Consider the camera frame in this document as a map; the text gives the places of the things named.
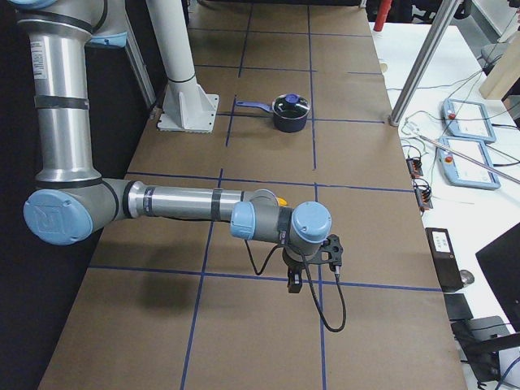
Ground dark blue saucepan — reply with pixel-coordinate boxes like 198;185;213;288
236;93;310;133

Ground glass lid with blue knob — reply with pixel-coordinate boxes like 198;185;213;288
272;93;310;119

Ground lower orange connector board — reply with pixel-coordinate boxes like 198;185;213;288
414;184;433;212

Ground orange connector board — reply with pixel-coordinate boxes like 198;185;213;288
406;156;423;178
414;184;433;212

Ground upper orange connector board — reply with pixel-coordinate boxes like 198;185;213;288
406;156;423;178

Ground black power box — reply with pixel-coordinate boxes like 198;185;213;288
425;227;463;293

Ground thin metal rod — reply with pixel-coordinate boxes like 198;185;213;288
416;134;519;185

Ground black stand base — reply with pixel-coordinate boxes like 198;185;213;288
444;293;519;387

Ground lower teach pendant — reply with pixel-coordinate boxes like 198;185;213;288
437;136;501;190

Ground teach pendant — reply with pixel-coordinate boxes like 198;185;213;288
437;136;501;190
441;98;496;144

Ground black monitor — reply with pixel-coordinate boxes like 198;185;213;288
476;229;520;332

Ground upper teach pendant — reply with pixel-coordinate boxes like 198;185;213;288
441;98;496;144

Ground red cylinder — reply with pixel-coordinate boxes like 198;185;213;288
373;0;392;33

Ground wooden board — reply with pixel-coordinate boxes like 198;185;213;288
479;31;520;100

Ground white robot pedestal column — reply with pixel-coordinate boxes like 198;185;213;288
146;0;219;133

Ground aluminium rail left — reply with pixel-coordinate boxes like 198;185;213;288
125;31;156;109

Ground aluminium frame post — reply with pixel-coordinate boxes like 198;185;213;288
388;0;460;127

